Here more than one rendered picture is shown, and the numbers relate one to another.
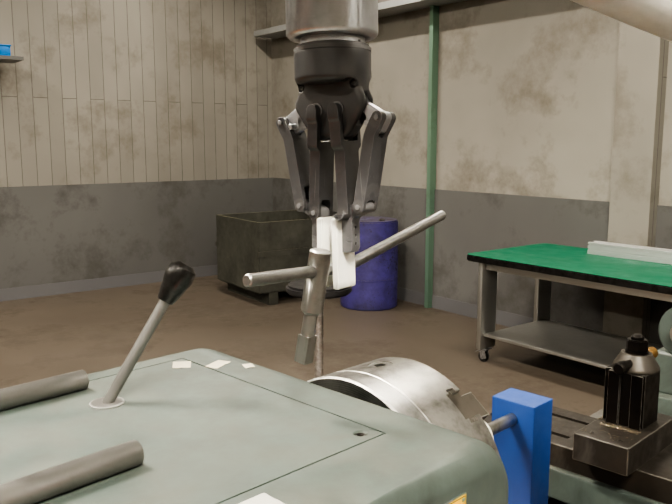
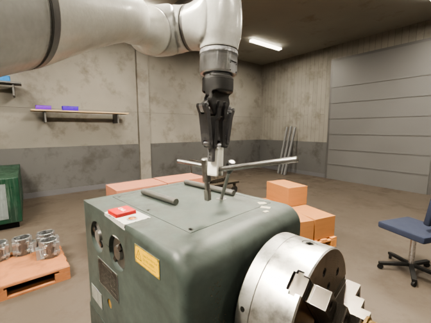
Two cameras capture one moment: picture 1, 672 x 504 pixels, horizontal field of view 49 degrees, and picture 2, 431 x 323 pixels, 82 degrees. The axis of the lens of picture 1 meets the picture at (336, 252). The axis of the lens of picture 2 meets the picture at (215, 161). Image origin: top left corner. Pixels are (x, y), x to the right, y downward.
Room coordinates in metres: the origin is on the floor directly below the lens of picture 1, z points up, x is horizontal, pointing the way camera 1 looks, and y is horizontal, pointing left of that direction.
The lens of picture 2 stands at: (0.73, -0.60, 1.50)
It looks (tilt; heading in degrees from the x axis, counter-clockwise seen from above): 8 degrees down; 90
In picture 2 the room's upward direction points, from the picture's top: straight up
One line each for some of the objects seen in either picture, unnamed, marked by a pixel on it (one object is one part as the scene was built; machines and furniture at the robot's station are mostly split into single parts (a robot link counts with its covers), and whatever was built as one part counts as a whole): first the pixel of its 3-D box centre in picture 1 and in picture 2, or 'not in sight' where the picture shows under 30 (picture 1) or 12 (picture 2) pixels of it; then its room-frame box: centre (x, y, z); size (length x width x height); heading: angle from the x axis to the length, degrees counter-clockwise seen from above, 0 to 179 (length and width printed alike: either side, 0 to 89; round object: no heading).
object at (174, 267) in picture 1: (177, 282); (230, 166); (0.77, 0.17, 1.38); 0.04 x 0.03 x 0.05; 135
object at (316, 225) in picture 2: not in sight; (286, 211); (1.73, 2.76, 0.34); 1.21 x 0.92 x 0.68; 123
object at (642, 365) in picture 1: (636, 360); not in sight; (1.29, -0.55, 1.14); 0.08 x 0.08 x 0.03
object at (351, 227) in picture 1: (358, 226); (209, 150); (0.71, -0.02, 1.45); 0.03 x 0.01 x 0.05; 54
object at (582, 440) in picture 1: (624, 437); not in sight; (1.27, -0.53, 1.00); 0.20 x 0.10 x 0.05; 135
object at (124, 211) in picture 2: not in sight; (122, 212); (0.45, 0.09, 1.26); 0.06 x 0.06 x 0.02; 45
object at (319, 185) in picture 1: (322, 162); (220, 125); (0.74, 0.01, 1.51); 0.04 x 0.01 x 0.11; 144
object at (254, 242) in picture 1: (284, 254); not in sight; (7.37, 0.52, 0.40); 1.15 x 0.97 x 0.79; 127
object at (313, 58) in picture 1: (333, 92); (217, 96); (0.73, 0.00, 1.58); 0.08 x 0.07 x 0.09; 54
